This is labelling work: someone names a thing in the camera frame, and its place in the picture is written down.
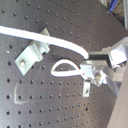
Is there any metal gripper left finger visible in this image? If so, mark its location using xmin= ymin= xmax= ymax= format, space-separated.
xmin=80 ymin=60 xmax=120 ymax=95

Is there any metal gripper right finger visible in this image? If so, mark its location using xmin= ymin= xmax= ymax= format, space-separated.
xmin=89 ymin=37 xmax=128 ymax=69

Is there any white cable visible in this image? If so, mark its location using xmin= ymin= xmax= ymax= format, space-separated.
xmin=0 ymin=25 xmax=90 ymax=78

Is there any blue object in background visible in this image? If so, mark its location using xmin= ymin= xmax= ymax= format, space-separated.
xmin=108 ymin=0 xmax=118 ymax=12

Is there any small metal cable clip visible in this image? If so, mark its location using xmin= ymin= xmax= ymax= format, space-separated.
xmin=82 ymin=81 xmax=91 ymax=97

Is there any metal cable clip bracket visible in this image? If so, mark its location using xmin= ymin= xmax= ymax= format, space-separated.
xmin=14 ymin=27 xmax=52 ymax=76

